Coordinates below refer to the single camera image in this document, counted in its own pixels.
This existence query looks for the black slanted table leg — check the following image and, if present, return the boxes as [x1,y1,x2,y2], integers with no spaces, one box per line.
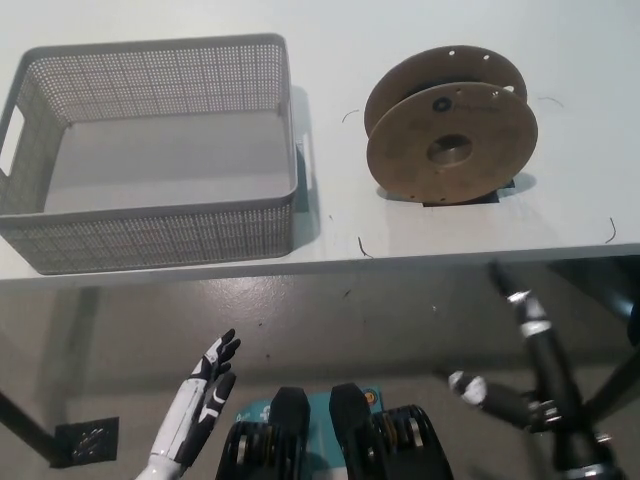
[0,389,66,466]
[584,344,640,426]

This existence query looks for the grey perforated plastic basket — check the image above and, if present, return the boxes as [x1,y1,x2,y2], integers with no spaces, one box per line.
[0,33,315,276]

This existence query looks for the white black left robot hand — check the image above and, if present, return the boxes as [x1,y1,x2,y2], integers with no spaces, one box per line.
[149,328,243,464]

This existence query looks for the brown cardboard filament spool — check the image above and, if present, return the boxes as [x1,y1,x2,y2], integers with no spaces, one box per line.
[363,45,539,205]

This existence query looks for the black tape patch on table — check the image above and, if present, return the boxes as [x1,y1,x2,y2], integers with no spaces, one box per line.
[382,175,519,208]

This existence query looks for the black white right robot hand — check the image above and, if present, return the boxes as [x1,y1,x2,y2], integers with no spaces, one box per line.
[448,261,622,474]

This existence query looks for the black floor tape patch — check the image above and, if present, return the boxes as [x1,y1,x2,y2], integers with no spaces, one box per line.
[49,416,120,470]

